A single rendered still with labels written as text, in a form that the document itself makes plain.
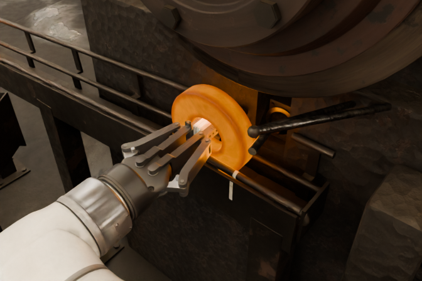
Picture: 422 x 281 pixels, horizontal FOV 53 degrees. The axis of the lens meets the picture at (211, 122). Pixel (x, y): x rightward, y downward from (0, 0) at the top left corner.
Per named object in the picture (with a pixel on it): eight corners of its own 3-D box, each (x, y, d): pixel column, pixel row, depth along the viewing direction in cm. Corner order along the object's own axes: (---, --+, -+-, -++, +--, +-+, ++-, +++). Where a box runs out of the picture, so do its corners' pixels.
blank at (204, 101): (178, 71, 70) (163, 80, 68) (255, 100, 61) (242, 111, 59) (189, 143, 79) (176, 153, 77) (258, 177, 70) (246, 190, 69)
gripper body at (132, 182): (97, 204, 61) (145, 167, 66) (138, 235, 57) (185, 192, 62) (86, 167, 56) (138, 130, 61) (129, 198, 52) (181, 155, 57)
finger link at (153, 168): (145, 167, 58) (152, 172, 57) (200, 126, 64) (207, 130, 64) (148, 186, 61) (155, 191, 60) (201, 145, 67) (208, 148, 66)
